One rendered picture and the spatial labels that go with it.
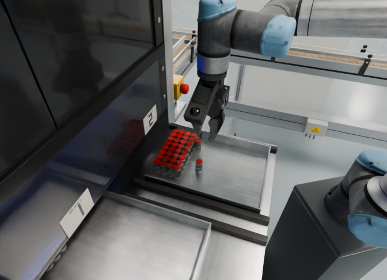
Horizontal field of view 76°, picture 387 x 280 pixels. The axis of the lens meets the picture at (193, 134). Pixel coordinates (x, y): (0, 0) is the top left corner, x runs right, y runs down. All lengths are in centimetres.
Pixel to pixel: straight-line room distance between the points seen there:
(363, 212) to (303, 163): 156
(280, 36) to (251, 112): 128
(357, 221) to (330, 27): 43
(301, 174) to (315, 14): 165
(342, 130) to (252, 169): 108
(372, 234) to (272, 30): 51
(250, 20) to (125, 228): 56
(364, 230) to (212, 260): 36
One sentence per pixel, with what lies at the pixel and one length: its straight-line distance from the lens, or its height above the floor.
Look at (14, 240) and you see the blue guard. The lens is 49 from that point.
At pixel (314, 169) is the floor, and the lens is 223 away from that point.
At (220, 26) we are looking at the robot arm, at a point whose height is 133.
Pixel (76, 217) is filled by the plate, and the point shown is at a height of 102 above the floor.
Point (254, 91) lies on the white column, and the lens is 235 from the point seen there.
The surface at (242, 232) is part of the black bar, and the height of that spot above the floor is 90.
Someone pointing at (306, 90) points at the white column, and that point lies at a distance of 233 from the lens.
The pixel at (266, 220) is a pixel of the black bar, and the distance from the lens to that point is 71.
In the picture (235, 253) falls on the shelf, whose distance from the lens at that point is 67.
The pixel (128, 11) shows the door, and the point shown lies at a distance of 62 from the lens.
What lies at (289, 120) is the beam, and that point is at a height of 50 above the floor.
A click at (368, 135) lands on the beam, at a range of 188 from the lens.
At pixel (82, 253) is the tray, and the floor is 88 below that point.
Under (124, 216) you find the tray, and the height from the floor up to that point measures 88.
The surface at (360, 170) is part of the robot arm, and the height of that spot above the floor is 98.
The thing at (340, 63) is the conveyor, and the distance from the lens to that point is 158.
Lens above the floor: 149
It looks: 41 degrees down
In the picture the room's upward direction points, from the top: 2 degrees clockwise
